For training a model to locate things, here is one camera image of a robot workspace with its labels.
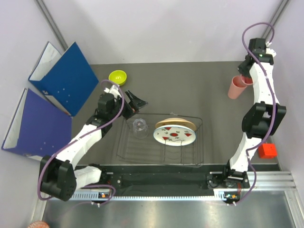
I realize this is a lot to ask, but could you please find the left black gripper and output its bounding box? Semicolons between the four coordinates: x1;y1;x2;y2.
109;90;148;120

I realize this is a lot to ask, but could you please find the pink plastic cup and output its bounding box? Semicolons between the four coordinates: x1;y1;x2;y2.
241;76;253;86
228;75;247;99

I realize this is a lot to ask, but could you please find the clear faceted drinking glass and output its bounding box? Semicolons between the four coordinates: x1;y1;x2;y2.
133;118;149;139

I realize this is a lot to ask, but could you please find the yellow-green bowl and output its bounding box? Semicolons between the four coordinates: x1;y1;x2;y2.
108;70;127;86

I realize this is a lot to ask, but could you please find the white plate with red pattern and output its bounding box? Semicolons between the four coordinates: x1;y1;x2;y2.
153;124;196;146

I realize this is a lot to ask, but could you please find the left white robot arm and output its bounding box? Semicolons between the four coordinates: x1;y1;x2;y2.
38;87;148;201

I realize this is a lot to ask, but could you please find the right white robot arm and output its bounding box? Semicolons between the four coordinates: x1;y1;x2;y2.
128;38;286;188

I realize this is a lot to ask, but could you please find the beige wooden plate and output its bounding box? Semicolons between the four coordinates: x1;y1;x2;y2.
155;118;197;131

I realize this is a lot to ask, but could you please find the red block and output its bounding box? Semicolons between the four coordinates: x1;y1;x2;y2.
258;143;277;159

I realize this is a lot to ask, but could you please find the orange mesh object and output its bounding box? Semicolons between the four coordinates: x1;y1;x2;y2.
27;221;50;228

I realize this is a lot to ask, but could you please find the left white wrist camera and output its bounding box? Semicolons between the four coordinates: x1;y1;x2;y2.
104;85;122;98

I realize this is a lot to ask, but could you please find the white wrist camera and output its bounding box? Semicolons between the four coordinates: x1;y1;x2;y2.
104;85;122;98
266;41;276;57

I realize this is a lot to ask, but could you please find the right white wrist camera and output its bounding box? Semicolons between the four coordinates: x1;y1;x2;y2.
266;41;276;57

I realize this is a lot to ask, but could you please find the black wire dish rack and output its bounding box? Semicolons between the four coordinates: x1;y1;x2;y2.
114;114;204;166

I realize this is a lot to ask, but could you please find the blue ring binder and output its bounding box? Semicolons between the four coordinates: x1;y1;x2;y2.
28;42;99;116

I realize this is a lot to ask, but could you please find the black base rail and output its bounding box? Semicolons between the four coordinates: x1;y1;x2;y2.
97;164;249;197

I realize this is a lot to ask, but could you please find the purple ring binder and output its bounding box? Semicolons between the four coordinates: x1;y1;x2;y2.
1;89;72;160

